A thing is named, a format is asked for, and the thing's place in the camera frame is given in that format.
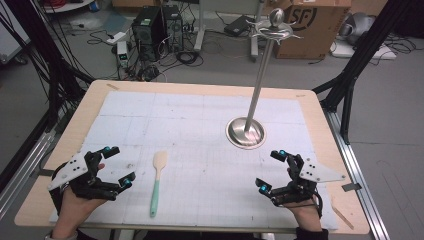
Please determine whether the grey round appliance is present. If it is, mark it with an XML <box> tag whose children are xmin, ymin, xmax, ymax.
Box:
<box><xmin>339</xmin><ymin>12</ymin><xmax>376</xmax><ymax>45</ymax></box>

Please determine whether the black laptop power adapter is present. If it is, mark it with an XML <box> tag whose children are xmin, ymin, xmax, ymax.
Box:
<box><xmin>223</xmin><ymin>14</ymin><xmax>255</xmax><ymax>37</ymax></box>

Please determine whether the steel hanging stand with hooks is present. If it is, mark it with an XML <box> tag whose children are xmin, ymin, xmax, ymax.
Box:
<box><xmin>225</xmin><ymin>8</ymin><xmax>304</xmax><ymax>150</ymax></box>

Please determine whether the white grid mat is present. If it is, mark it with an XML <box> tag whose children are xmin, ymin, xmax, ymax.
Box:
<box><xmin>49</xmin><ymin>90</ymin><xmax>338</xmax><ymax>232</ymax></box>

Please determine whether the thin wooden stick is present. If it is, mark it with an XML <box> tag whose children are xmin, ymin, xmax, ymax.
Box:
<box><xmin>330</xmin><ymin>203</ymin><xmax>356</xmax><ymax>231</ymax></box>

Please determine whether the slim black computer tower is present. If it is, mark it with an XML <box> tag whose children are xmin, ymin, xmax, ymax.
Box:
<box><xmin>162</xmin><ymin>4</ymin><xmax>185</xmax><ymax>53</ymax></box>

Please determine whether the person's right hand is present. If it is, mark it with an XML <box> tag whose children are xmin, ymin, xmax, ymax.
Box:
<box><xmin>274</xmin><ymin>198</ymin><xmax>323</xmax><ymax>232</ymax></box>

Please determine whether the person's left hand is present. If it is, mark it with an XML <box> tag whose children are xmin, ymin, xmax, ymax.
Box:
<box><xmin>52</xmin><ymin>162</ymin><xmax>108</xmax><ymax>236</ymax></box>

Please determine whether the white round table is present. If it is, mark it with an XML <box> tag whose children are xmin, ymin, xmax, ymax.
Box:
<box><xmin>42</xmin><ymin>0</ymin><xmax>95</xmax><ymax>15</ymax></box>

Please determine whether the coiled black cable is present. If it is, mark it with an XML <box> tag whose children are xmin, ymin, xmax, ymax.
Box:
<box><xmin>175</xmin><ymin>49</ymin><xmax>205</xmax><ymax>68</ymax></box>

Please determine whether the white stand leg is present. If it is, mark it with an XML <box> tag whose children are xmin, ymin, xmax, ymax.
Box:
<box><xmin>194</xmin><ymin>0</ymin><xmax>207</xmax><ymax>52</ymax></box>
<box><xmin>249</xmin><ymin>0</ymin><xmax>266</xmax><ymax>63</ymax></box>

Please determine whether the white power strip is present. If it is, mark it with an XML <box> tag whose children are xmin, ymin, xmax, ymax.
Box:
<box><xmin>106</xmin><ymin>31</ymin><xmax>128</xmax><ymax>46</ymax></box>

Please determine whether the black metal frame stand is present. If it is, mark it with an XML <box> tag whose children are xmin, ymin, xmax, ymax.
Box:
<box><xmin>312</xmin><ymin>0</ymin><xmax>414</xmax><ymax>145</ymax></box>
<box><xmin>0</xmin><ymin>0</ymin><xmax>96</xmax><ymax>194</ymax></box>

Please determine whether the white flat board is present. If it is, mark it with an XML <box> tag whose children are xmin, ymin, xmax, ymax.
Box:
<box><xmin>329</xmin><ymin>35</ymin><xmax>398</xmax><ymax>61</ymax></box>

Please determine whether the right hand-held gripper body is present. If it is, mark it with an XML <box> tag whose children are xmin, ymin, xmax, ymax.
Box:
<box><xmin>266</xmin><ymin>153</ymin><xmax>347</xmax><ymax>206</ymax></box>

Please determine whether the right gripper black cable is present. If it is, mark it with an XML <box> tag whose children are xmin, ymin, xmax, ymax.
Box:
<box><xmin>312</xmin><ymin>189</ymin><xmax>324</xmax><ymax>219</ymax></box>

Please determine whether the brown cardboard box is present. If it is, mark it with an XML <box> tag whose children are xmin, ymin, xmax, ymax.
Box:
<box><xmin>273</xmin><ymin>0</ymin><xmax>353</xmax><ymax>61</ymax></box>

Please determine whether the small white device green display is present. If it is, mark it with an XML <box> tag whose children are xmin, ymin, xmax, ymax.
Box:
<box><xmin>116</xmin><ymin>40</ymin><xmax>130</xmax><ymax>69</ymax></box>

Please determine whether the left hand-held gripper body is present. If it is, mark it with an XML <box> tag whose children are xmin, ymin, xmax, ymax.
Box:
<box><xmin>47</xmin><ymin>149</ymin><xmax>123</xmax><ymax>202</ymax></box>

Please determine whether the large black computer tower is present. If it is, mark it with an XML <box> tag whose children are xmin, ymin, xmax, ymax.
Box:
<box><xmin>131</xmin><ymin>6</ymin><xmax>167</xmax><ymax>62</ymax></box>

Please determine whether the wooden spatula with green handle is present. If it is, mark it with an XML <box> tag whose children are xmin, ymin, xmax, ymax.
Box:
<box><xmin>149</xmin><ymin>150</ymin><xmax>169</xmax><ymax>218</ymax></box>

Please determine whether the aluminium rail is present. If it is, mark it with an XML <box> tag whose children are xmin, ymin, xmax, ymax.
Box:
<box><xmin>0</xmin><ymin>128</ymin><xmax>58</xmax><ymax>219</ymax></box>
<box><xmin>324</xmin><ymin>109</ymin><xmax>391</xmax><ymax>240</ymax></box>

